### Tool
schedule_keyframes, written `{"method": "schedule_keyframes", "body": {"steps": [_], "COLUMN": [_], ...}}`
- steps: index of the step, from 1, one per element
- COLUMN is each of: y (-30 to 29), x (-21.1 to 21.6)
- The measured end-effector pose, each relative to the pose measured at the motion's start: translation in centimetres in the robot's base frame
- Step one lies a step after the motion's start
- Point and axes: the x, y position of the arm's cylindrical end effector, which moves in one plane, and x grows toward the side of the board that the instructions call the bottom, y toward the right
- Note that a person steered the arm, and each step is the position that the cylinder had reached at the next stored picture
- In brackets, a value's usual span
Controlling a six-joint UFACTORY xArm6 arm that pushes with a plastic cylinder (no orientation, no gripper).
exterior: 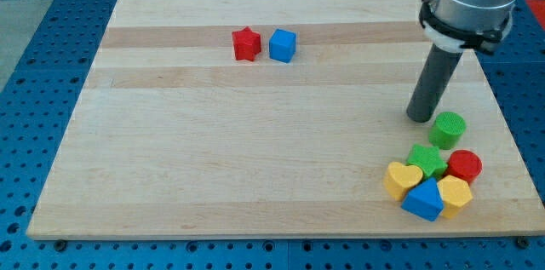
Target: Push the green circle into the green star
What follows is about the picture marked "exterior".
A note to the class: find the yellow hexagon block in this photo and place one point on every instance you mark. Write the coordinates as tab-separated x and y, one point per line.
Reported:
456	194

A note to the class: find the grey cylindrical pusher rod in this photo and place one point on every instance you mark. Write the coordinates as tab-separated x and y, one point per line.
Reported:
434	78

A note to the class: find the yellow heart block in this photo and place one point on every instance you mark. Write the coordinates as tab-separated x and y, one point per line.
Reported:
400	178

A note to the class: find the red circle block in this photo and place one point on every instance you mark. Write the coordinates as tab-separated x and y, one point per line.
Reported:
465	165

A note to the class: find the wooden board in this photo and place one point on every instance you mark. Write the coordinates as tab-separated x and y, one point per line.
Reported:
172	138

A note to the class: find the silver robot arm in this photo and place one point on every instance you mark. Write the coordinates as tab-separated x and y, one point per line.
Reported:
456	25

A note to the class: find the blue cube block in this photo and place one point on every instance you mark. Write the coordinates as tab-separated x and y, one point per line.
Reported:
282	45

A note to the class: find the blue triangle block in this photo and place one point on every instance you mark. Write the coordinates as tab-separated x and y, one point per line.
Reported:
424	200

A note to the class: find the red star block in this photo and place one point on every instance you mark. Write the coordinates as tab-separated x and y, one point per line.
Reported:
246	44

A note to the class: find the green star block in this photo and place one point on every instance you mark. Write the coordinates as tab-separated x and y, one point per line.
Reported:
428	159

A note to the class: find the green circle block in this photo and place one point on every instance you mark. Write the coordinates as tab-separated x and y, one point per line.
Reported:
447	130

